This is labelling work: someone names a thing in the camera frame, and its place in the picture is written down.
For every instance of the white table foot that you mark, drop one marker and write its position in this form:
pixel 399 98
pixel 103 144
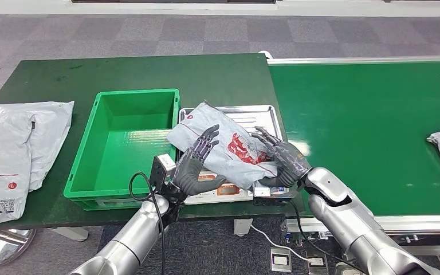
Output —
pixel 72 233

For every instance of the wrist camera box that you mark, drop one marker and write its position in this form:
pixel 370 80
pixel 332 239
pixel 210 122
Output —
pixel 161 169
pixel 277 197

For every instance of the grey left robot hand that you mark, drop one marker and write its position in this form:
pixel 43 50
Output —
pixel 189 171

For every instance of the beige shoe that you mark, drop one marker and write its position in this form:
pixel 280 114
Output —
pixel 343 270

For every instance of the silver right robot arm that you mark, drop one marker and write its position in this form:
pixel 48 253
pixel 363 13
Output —
pixel 349 224

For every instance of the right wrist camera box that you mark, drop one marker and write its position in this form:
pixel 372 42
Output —
pixel 277 197

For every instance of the white table leg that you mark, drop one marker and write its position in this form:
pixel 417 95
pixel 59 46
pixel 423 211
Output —
pixel 242 227

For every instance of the green conveyor belt, aluminium frame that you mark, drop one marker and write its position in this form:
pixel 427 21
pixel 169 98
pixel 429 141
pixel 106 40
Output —
pixel 356 114

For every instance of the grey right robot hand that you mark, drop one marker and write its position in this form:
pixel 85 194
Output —
pixel 290 163

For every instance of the green plastic crate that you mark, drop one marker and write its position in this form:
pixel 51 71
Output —
pixel 129 144

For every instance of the round chrome base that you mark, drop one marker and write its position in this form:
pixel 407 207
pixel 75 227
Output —
pixel 0 247

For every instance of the silver floor outlet with plug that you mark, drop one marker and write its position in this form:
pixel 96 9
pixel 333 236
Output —
pixel 316 262

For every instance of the plain grey parcel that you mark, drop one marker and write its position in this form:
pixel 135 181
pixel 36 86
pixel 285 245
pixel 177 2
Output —
pixel 53 133

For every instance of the grey parcel with QR code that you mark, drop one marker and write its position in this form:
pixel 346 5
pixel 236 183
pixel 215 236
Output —
pixel 0 163

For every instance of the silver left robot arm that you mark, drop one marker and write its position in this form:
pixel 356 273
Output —
pixel 129 243

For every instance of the white scale with steel tray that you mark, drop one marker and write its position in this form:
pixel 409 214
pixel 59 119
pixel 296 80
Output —
pixel 258 115

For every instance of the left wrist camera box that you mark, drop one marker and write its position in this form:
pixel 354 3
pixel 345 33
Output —
pixel 161 169

